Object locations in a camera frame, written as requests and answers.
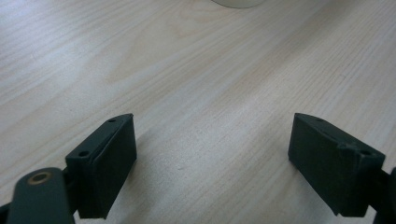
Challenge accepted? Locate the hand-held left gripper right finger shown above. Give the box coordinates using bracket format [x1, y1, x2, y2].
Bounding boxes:
[287, 112, 387, 218]

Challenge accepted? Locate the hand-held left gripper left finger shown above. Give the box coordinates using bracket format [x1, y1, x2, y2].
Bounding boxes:
[64, 113, 138, 220]

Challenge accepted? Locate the cream square bin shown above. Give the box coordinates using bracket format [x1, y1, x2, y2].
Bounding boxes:
[210, 0, 266, 9]

